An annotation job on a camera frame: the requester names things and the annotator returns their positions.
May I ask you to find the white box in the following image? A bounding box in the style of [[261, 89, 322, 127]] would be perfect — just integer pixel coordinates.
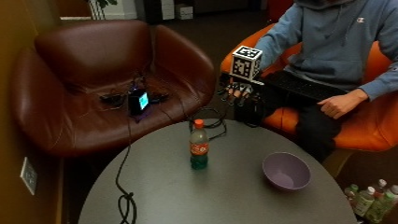
[[173, 3, 195, 21]]

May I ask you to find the white-capped clear bottle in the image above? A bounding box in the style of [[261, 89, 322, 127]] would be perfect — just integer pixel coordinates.
[[352, 186, 376, 218]]

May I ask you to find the black keyboard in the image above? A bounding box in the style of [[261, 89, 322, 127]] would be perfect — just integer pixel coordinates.
[[265, 70, 350, 102]]

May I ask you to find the brown leather armchair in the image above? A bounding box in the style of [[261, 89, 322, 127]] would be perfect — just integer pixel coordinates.
[[9, 19, 217, 158]]

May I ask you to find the looped black cable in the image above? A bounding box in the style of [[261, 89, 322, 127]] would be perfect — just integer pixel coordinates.
[[187, 105, 229, 142]]

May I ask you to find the orange-capped green drink bottle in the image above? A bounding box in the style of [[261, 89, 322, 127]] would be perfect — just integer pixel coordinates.
[[189, 119, 210, 171]]

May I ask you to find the white marker cube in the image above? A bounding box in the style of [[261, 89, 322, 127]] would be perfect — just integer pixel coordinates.
[[229, 45, 263, 82]]

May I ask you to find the large green bottle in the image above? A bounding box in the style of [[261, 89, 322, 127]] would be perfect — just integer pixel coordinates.
[[364, 189, 396, 224]]

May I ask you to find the black device with lit screen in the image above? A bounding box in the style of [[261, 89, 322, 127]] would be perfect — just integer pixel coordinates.
[[126, 89, 151, 117]]

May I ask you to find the white wall socket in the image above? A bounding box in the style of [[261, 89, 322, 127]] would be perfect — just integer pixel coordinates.
[[18, 156, 40, 197]]

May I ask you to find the the person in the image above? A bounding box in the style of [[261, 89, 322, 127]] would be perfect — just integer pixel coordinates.
[[235, 0, 398, 163]]

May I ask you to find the purple bowl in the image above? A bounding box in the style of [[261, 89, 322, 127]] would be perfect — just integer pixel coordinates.
[[261, 151, 313, 191]]

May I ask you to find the long black cable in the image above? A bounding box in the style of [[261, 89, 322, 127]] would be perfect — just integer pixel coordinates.
[[113, 106, 139, 224]]

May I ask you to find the small green bottle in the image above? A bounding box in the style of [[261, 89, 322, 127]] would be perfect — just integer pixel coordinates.
[[343, 183, 360, 206]]

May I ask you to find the white-capped red bottle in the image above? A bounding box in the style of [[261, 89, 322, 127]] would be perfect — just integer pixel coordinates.
[[371, 178, 388, 198]]

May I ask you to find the orange armchair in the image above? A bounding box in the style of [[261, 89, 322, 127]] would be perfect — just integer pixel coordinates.
[[218, 21, 398, 153]]

